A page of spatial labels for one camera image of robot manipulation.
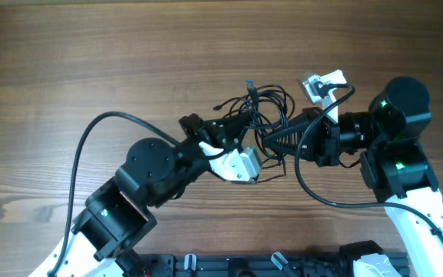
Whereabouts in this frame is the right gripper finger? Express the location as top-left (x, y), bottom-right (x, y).
top-left (282, 113), bottom-right (314, 135)
top-left (263, 126), bottom-right (307, 158)

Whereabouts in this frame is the black USB cable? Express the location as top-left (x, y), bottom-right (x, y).
top-left (212, 79), bottom-right (296, 185)

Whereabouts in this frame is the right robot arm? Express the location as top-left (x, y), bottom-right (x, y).
top-left (263, 72), bottom-right (443, 276)

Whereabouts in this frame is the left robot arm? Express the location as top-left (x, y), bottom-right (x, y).
top-left (32, 112), bottom-right (252, 276)

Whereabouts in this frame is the right camera cable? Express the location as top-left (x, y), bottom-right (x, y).
top-left (294, 83), bottom-right (443, 277)

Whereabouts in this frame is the camera cable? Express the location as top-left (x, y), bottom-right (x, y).
top-left (294, 83), bottom-right (443, 277)
top-left (46, 111), bottom-right (226, 277)

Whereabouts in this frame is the left camera cable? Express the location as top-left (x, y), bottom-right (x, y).
top-left (46, 111), bottom-right (226, 277)

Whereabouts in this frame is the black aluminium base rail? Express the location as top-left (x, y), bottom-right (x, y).
top-left (128, 241), bottom-right (411, 277)

